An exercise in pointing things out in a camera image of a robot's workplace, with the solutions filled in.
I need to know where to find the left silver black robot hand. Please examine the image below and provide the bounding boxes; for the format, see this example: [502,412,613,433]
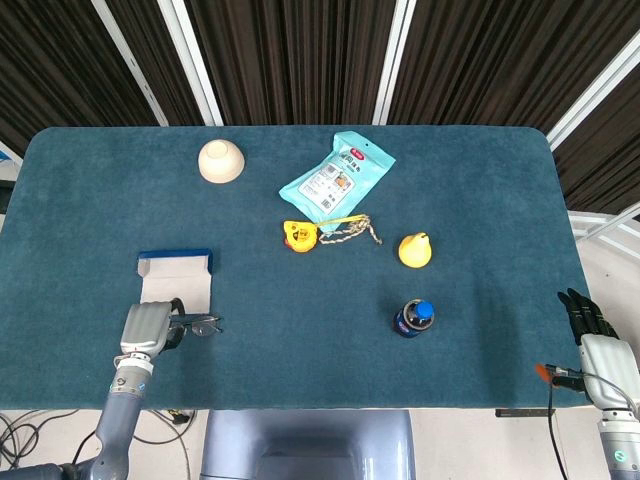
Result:
[119,298,186,357]

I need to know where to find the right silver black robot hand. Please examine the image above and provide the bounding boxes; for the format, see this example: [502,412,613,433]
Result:
[557,287,640,411]

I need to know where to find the blue rectangular box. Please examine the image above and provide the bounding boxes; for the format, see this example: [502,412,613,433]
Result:
[137,247,216,316]

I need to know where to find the thin wire-rimmed eyeglasses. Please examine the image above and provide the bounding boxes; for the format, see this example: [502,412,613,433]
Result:
[169,313,224,338]

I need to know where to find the teal table cloth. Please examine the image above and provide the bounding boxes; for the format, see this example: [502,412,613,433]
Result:
[0,124,594,412]

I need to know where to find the yellow tape measure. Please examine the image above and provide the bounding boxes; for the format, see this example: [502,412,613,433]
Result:
[282,214,370,255]

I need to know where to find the upturned white bowl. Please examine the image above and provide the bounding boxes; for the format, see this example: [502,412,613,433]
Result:
[197,139,247,185]

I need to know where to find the grey-blue robot torso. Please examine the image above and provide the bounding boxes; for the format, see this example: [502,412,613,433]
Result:
[199,409,417,480]

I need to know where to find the Pepsi cola bottle blue cap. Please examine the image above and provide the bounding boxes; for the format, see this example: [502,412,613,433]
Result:
[391,298,436,341]

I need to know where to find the yellow pear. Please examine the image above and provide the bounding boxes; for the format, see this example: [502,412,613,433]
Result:
[397,231,434,270]

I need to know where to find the light blue snack pouch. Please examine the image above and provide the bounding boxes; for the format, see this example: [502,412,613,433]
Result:
[278,130,397,235]

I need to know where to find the dark brown pleated curtain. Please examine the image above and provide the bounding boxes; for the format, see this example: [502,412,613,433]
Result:
[0,0,640,214]

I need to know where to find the black cable with orange plug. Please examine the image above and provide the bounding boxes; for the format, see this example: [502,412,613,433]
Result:
[534,363,586,480]

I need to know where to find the floor cable bundle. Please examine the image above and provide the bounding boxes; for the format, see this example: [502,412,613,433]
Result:
[0,408,197,480]

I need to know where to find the white metal frame rack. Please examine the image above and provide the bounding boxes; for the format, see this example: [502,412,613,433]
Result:
[567,205,640,262]

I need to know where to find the braided beige rope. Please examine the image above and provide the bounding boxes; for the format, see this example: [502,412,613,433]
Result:
[318,213,384,247]

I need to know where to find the white frame post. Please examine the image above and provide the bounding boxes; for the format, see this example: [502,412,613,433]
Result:
[92,0,170,127]
[372,0,417,126]
[157,0,224,127]
[544,34,640,151]

